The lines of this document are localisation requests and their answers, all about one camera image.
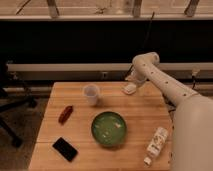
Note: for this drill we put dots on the white plastic bottle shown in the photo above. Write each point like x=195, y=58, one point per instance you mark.
x=156, y=145

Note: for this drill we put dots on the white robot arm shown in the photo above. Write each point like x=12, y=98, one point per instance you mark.
x=192, y=136

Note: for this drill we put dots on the black smartphone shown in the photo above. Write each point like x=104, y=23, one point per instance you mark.
x=65, y=149

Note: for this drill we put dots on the green bowl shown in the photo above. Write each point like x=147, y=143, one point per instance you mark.
x=109, y=129

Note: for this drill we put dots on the wooden table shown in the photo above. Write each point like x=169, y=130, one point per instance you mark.
x=143, y=113

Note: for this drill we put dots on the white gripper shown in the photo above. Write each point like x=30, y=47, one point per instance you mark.
x=132, y=79

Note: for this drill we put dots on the red brown oblong object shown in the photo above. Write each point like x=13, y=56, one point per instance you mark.
x=65, y=114

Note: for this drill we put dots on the white sponge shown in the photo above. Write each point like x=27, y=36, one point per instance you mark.
x=129, y=89

